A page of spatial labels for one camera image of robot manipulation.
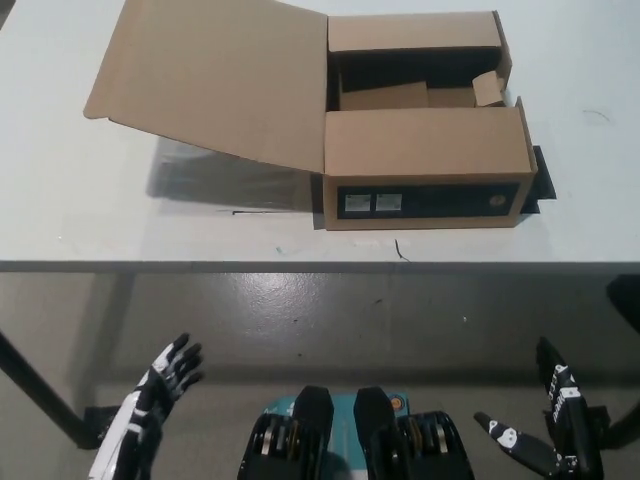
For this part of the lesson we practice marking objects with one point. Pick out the small black thread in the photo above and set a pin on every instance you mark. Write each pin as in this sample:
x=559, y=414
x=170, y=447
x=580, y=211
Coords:
x=400, y=252

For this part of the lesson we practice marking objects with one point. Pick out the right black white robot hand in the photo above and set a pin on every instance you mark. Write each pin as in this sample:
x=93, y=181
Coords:
x=570, y=415

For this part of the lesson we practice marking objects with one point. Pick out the brown cardboard storage box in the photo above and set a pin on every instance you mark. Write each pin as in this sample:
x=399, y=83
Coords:
x=425, y=145

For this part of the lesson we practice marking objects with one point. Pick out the small cardboard insert box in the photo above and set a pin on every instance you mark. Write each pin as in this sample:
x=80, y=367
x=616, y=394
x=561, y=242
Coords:
x=487, y=90

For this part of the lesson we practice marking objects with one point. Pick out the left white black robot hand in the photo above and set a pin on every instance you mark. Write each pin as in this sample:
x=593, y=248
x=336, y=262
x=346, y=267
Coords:
x=135, y=420

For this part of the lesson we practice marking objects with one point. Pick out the black metal table leg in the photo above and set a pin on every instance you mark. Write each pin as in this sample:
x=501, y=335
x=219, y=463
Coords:
x=35, y=382
x=625, y=300

